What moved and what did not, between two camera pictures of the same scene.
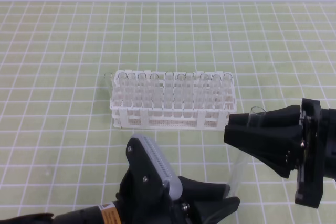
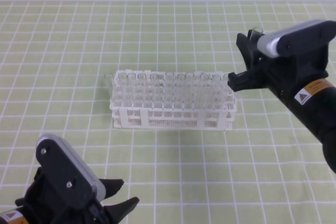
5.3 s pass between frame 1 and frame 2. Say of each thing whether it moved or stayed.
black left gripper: moved
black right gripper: moved
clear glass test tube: moved
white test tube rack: stayed
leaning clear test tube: stayed
